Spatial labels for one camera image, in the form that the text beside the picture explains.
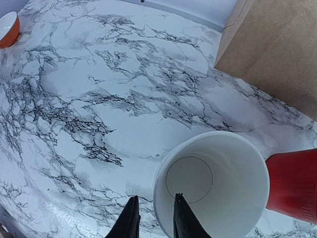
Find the black paper coffee cup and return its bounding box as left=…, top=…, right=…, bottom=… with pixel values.
left=153, top=131, right=269, bottom=238

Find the red plastic cup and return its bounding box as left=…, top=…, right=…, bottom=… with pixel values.
left=265, top=149, right=317, bottom=224

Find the brown paper bag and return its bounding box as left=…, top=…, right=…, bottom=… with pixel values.
left=214, top=0, right=317, bottom=119

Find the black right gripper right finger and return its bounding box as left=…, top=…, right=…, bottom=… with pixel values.
left=173, top=193, right=210, bottom=238

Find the orange white bowl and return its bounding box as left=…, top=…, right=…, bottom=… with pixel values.
left=0, top=11, right=20, bottom=49

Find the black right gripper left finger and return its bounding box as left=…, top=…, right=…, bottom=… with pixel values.
left=105, top=196, right=141, bottom=238

